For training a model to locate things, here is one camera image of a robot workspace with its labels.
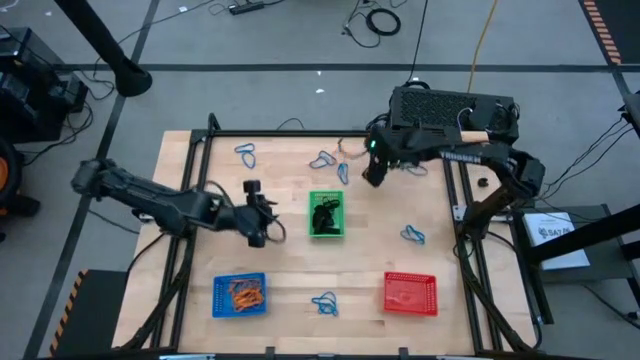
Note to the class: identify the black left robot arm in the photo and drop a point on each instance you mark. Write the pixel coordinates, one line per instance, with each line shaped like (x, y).
(150, 195)

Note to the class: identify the black equipment cart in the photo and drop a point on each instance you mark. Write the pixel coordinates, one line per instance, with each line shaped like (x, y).
(30, 90)

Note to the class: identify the silver mounting bracket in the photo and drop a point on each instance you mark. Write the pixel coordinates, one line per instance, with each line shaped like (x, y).
(460, 214)

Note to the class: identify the black side stand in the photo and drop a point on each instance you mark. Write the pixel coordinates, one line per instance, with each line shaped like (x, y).
(600, 250)

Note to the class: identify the black round standing pole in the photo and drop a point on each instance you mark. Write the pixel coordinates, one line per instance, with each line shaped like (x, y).
(132, 80)

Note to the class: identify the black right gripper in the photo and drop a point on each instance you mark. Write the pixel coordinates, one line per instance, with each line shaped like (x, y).
(380, 155)

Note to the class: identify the silver aluminium extrusion bar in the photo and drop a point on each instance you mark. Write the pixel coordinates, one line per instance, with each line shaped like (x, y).
(457, 357)
(187, 357)

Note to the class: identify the green plastic basket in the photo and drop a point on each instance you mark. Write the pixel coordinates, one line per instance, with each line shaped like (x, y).
(314, 200)

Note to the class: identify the black perforated computer case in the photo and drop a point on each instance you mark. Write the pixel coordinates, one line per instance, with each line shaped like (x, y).
(430, 107)

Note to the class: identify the red plastic basket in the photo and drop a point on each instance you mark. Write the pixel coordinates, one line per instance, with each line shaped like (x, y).
(410, 295)

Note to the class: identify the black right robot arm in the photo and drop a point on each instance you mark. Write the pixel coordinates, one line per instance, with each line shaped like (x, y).
(500, 157)

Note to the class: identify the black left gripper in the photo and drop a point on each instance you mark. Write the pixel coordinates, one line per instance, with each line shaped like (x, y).
(252, 220)

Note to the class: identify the blue plastic basket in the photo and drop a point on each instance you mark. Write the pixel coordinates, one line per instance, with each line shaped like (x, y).
(220, 300)

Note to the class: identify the black rubber band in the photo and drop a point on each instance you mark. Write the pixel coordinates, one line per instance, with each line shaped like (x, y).
(322, 201)
(327, 231)
(330, 217)
(320, 216)

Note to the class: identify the black hazard-striped floor mat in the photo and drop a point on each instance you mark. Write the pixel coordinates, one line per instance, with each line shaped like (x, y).
(625, 30)
(95, 315)

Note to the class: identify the black power strip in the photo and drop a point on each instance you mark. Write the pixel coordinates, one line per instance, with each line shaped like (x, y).
(246, 8)

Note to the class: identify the orange black wheeled machine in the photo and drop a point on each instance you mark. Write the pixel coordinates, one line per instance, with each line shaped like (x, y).
(7, 175)

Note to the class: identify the black aluminium table frame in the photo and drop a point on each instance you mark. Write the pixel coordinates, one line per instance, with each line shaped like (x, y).
(300, 133)

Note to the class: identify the small black knob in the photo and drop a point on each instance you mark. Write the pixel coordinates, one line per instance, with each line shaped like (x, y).
(483, 182)

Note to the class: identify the white printed sign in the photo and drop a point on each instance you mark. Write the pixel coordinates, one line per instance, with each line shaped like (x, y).
(565, 250)

